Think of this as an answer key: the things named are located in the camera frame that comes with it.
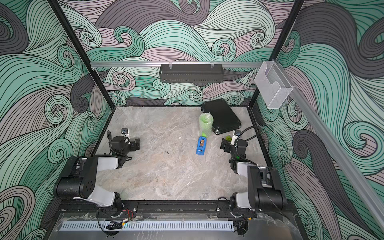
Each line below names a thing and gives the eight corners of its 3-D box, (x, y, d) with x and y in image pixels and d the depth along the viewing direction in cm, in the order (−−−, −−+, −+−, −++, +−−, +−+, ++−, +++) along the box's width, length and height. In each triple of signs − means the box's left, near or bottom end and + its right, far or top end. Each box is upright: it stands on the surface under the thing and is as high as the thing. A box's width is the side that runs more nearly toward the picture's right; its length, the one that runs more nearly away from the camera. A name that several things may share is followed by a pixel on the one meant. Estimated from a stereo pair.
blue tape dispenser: (195, 154, 96) (195, 150, 92) (197, 139, 103) (197, 136, 99) (205, 155, 95) (206, 152, 91) (206, 141, 102) (207, 137, 98)
